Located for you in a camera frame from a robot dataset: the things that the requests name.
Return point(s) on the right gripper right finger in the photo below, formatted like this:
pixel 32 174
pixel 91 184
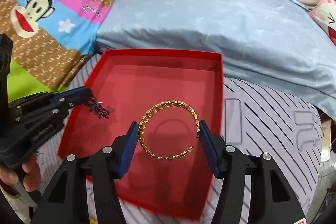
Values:
pixel 272 198

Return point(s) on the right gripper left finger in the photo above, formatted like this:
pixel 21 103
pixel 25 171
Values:
pixel 65 198

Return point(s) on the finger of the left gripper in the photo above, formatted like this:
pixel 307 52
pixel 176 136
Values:
pixel 71 98

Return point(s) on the colourful cartoon monkey blanket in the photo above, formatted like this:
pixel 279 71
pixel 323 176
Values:
pixel 52 40

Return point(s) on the red shallow tray box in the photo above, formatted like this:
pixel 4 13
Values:
pixel 171 176

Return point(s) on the light blue blanket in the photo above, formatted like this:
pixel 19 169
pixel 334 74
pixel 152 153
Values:
pixel 273 43

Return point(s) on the pink laughing face cushion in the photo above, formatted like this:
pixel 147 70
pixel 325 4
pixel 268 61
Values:
pixel 324 14

